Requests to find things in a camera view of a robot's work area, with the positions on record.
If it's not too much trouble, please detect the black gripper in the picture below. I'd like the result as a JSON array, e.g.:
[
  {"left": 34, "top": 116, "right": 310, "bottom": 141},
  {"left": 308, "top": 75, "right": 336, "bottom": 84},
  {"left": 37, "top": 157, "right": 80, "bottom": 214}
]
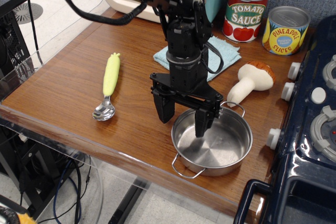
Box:
[{"left": 150, "top": 58, "right": 223, "bottom": 137}]

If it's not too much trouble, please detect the stainless steel pot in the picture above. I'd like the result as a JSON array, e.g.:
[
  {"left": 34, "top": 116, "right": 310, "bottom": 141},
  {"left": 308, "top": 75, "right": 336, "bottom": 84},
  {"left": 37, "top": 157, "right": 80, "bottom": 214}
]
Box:
[{"left": 171, "top": 101, "right": 253, "bottom": 179}]

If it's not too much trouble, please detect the spoon with yellow handle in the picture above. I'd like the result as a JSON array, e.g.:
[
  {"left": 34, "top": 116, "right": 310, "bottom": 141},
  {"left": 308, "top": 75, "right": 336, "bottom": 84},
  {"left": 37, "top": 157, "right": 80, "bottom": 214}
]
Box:
[{"left": 92, "top": 52, "right": 120, "bottom": 121}]

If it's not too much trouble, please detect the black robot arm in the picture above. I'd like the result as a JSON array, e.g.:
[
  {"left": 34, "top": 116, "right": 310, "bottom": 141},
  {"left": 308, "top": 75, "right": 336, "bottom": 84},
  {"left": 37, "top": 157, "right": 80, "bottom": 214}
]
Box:
[{"left": 66, "top": 0, "right": 223, "bottom": 137}]

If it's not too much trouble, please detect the light blue folded cloth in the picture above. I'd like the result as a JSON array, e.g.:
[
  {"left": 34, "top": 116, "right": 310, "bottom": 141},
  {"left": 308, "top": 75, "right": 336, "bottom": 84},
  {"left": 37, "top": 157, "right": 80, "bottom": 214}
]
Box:
[{"left": 153, "top": 37, "right": 241, "bottom": 81}]

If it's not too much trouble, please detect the plush toy mushroom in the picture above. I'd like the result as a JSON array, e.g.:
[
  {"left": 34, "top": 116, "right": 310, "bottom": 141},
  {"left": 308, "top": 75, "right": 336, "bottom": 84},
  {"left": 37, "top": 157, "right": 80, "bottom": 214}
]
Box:
[{"left": 227, "top": 61, "right": 276, "bottom": 108}]

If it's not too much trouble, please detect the tomato sauce can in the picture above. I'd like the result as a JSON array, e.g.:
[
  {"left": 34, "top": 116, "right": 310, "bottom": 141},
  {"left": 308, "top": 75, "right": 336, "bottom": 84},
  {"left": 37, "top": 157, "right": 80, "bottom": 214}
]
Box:
[{"left": 223, "top": 0, "right": 268, "bottom": 42}]

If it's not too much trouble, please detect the pineapple slices can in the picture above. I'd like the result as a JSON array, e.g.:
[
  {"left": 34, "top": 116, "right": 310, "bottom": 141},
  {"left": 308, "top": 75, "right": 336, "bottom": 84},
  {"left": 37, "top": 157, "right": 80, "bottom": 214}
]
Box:
[{"left": 262, "top": 6, "right": 311, "bottom": 56}]

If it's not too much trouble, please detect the dark blue toy stove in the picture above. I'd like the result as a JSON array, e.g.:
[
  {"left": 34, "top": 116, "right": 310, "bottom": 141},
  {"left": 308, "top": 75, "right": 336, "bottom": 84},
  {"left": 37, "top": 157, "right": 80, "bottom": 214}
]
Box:
[{"left": 234, "top": 16, "right": 335, "bottom": 223}]

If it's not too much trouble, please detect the round floor drain grate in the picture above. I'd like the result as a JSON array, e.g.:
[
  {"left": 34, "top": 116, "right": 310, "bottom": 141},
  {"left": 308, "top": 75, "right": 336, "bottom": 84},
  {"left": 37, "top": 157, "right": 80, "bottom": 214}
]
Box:
[{"left": 13, "top": 3, "right": 43, "bottom": 25}]

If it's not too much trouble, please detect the black cable on floor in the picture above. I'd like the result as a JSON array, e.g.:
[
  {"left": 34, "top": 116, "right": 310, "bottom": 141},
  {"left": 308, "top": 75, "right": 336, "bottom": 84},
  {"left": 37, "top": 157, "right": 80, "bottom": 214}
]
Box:
[{"left": 39, "top": 155, "right": 92, "bottom": 224}]

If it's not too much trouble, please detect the blue cable on floor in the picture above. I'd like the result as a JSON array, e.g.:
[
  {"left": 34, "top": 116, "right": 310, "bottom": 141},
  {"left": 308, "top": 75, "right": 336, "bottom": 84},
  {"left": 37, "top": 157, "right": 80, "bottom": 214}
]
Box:
[{"left": 53, "top": 158, "right": 82, "bottom": 224}]

